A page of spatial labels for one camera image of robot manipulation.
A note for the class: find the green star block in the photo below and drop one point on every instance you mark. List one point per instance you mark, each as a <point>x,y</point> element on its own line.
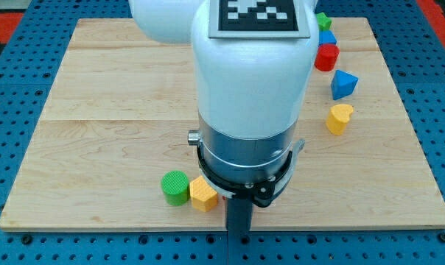
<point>324,21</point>

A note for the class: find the red cylinder block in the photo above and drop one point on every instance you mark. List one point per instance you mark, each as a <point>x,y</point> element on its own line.
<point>326,57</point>

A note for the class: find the yellow heart block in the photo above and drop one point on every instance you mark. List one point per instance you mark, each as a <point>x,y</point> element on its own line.
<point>338,118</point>

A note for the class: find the wooden board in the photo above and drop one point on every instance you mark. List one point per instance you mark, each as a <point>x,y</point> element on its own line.
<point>116,121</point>

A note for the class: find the blue cube block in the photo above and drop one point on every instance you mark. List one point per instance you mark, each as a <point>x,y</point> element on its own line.
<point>327,37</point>

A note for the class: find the blue triangle block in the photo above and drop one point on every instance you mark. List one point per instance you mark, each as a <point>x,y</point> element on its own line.
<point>343,84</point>

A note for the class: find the yellow hexagon block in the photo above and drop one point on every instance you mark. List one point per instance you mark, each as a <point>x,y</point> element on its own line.
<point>203,197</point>

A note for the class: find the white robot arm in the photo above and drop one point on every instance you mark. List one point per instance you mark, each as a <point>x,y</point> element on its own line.
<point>253,60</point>

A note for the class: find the green cylinder block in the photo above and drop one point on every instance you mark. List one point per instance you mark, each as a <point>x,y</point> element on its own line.
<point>175,187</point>

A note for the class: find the black white fiducial marker tag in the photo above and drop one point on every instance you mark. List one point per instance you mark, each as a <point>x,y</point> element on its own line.
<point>258,19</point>

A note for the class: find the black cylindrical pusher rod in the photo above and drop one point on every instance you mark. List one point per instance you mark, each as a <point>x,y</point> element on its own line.
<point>238,215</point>

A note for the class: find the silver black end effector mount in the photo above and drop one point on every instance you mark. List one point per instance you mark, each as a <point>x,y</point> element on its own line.
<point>257,170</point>

